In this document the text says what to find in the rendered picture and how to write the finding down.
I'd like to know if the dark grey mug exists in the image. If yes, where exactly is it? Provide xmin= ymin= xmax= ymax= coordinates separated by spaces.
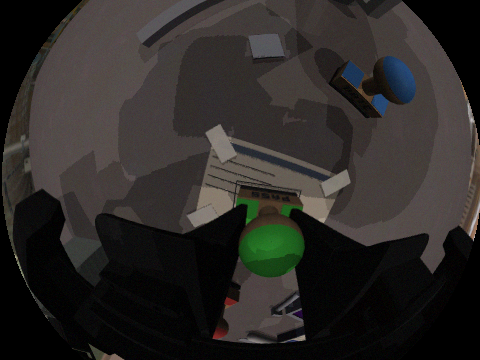
xmin=333 ymin=0 xmax=401 ymax=19

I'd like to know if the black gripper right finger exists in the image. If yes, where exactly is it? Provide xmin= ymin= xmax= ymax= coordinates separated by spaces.
xmin=289 ymin=208 xmax=429 ymax=340

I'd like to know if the green-handled rubber stamp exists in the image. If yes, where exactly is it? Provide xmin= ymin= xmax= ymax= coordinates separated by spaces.
xmin=236 ymin=184 xmax=305 ymax=277

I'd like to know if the white inspection card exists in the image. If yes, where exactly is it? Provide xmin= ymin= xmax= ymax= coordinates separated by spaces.
xmin=188 ymin=124 xmax=351 ymax=228

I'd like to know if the grey cylinder with black tip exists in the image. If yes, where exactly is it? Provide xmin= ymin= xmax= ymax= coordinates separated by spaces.
xmin=247 ymin=332 xmax=277 ymax=344

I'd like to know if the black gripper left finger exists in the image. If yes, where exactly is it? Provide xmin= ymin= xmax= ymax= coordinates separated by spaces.
xmin=95 ymin=204 xmax=247 ymax=339

